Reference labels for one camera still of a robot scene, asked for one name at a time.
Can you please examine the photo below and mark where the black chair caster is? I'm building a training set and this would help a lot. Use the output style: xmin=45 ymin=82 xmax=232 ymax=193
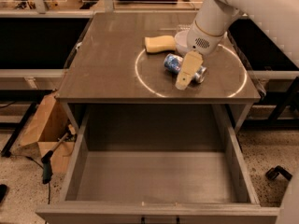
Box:
xmin=265 ymin=165 xmax=292 ymax=181

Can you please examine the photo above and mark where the cardboard box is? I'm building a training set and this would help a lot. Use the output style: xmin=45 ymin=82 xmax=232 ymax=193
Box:
xmin=21 ymin=93 xmax=75 ymax=174

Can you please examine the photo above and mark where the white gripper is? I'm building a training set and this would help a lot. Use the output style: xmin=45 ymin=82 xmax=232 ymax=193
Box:
xmin=176 ymin=21 xmax=224 ymax=91

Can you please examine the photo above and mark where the black handled tool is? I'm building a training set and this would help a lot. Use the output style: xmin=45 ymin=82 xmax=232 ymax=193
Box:
xmin=41 ymin=132 xmax=70 ymax=185

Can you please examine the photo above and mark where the open grey top drawer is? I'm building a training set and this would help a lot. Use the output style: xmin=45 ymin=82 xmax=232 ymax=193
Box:
xmin=36 ymin=105 xmax=278 ymax=224

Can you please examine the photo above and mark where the yellow sponge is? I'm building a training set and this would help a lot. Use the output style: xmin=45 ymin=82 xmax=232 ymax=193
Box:
xmin=145 ymin=35 xmax=176 ymax=53

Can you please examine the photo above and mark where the blue silver redbull can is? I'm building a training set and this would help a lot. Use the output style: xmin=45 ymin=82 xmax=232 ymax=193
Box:
xmin=164 ymin=53 xmax=206 ymax=84

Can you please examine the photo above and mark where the clear plastic bottle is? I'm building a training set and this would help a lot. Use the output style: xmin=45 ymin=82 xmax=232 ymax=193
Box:
xmin=177 ymin=24 xmax=191 ymax=33

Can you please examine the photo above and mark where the white bowl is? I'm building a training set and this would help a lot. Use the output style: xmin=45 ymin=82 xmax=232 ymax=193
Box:
xmin=175 ymin=30 xmax=189 ymax=56

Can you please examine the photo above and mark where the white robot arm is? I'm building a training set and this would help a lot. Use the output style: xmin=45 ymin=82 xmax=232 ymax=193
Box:
xmin=176 ymin=0 xmax=299 ymax=90

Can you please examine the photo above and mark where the grey cabinet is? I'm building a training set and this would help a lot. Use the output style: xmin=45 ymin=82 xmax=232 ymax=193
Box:
xmin=55 ymin=11 xmax=262 ymax=135

